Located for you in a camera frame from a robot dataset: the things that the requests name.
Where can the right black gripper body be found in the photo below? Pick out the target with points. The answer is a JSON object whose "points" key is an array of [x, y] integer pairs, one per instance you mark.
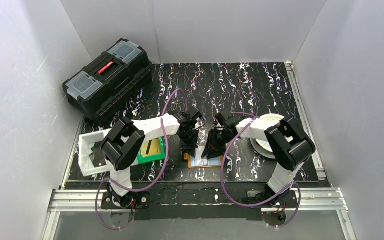
{"points": [[214, 144]]}

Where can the green plastic bin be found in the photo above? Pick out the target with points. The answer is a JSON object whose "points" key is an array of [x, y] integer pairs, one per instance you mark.
{"points": [[143, 160]]}

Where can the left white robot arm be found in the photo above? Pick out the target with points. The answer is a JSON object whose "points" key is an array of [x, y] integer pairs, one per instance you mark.
{"points": [[123, 143]]}

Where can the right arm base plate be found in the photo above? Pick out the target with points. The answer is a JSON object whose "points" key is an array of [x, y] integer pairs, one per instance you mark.
{"points": [[288, 199]]}

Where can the orange leather card holder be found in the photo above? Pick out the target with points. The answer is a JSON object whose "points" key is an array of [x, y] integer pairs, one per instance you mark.
{"points": [[199, 162]]}

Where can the gold card in bin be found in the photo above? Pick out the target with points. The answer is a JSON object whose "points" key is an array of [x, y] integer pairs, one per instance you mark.
{"points": [[144, 146]]}

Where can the white filament spool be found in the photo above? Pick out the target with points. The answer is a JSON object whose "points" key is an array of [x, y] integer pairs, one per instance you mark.
{"points": [[263, 147]]}

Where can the dark credit card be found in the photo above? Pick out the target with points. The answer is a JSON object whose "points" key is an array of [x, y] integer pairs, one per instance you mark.
{"points": [[151, 147]]}

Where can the white foam tray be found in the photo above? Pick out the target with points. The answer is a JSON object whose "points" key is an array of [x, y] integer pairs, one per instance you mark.
{"points": [[89, 162]]}

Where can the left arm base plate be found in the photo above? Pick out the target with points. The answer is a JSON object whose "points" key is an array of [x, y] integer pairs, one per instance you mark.
{"points": [[132, 200]]}

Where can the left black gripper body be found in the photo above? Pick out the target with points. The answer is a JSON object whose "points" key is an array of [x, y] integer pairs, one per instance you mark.
{"points": [[188, 143]]}

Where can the aluminium frame rail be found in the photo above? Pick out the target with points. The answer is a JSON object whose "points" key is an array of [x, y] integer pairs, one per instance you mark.
{"points": [[200, 202]]}

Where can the black plastic toolbox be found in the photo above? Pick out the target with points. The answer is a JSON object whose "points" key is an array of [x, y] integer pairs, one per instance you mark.
{"points": [[104, 86]]}

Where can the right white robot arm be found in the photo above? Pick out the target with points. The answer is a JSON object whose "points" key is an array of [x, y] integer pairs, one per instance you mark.
{"points": [[290, 144]]}

